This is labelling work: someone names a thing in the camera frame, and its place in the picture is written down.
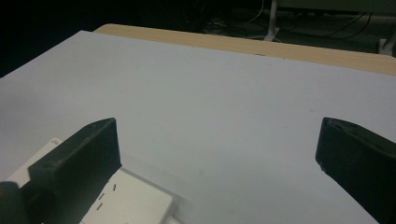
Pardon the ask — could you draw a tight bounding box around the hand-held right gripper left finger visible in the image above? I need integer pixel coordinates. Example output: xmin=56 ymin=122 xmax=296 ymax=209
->
xmin=27 ymin=117 xmax=122 ymax=224

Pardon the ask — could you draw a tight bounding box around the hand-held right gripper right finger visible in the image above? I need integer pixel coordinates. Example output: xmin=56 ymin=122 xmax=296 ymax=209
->
xmin=315 ymin=117 xmax=396 ymax=224

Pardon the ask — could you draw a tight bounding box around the white power strip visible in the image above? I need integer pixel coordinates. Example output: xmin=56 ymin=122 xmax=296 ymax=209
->
xmin=6 ymin=137 xmax=181 ymax=224

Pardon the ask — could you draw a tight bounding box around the white stand foot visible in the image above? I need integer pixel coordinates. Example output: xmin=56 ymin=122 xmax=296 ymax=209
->
xmin=378 ymin=32 xmax=396 ymax=57

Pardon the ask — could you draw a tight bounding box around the white metal stand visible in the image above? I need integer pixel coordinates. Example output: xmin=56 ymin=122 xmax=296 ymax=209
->
xmin=262 ymin=0 xmax=281 ymax=42

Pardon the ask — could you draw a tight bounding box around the black cable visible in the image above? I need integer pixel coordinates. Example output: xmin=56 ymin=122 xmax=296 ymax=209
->
xmin=279 ymin=11 xmax=374 ymax=40

